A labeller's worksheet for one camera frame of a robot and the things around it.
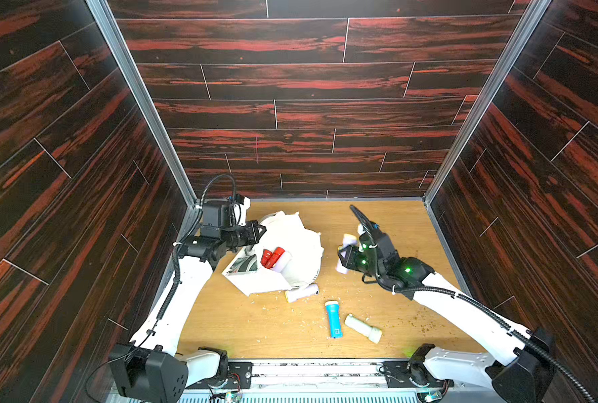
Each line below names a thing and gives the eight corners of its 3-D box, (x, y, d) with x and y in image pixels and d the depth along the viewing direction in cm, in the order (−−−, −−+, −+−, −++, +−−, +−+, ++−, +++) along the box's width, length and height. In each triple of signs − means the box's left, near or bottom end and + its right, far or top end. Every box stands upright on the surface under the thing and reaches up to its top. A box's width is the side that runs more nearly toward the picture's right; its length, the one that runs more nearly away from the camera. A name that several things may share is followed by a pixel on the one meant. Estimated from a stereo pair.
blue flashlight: (327, 337, 82) (328, 335, 80) (325, 303, 89) (325, 300, 88) (342, 337, 82) (343, 335, 80) (338, 303, 89) (339, 300, 88)
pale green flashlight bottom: (342, 324, 85) (344, 321, 83) (346, 315, 87) (348, 312, 85) (377, 344, 81) (380, 341, 79) (381, 334, 83) (383, 331, 81)
